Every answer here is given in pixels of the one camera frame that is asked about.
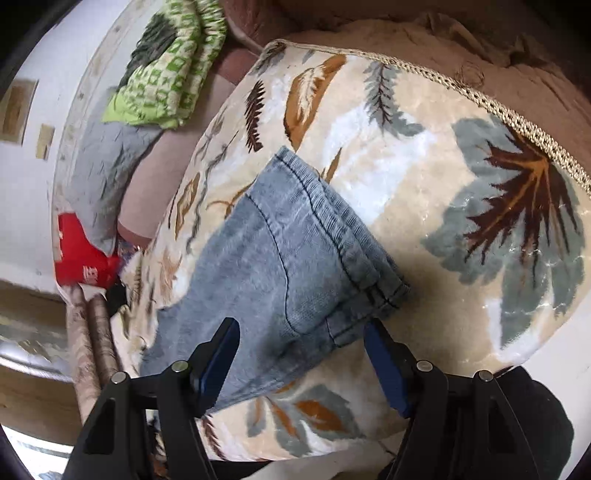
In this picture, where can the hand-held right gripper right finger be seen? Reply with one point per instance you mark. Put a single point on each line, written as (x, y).
(387, 369)

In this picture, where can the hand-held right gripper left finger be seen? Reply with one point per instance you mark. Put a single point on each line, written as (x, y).
(218, 364)

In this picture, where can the grey-blue denim pants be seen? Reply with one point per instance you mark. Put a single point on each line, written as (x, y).
(277, 258)

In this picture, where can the rolled patterned mat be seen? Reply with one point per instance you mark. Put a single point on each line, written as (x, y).
(83, 360)
(104, 337)

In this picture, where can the red cloth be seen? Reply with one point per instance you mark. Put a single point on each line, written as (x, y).
(78, 258)

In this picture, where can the brown-pink sofa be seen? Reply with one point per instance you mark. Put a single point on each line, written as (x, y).
(157, 184)

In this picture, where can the leaf-print plush blanket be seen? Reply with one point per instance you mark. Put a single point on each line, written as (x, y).
(415, 175)

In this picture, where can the grey crumpled cloth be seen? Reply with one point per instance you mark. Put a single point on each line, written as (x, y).
(106, 175)

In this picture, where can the green patterned cloth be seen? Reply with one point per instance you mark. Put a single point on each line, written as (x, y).
(171, 69)

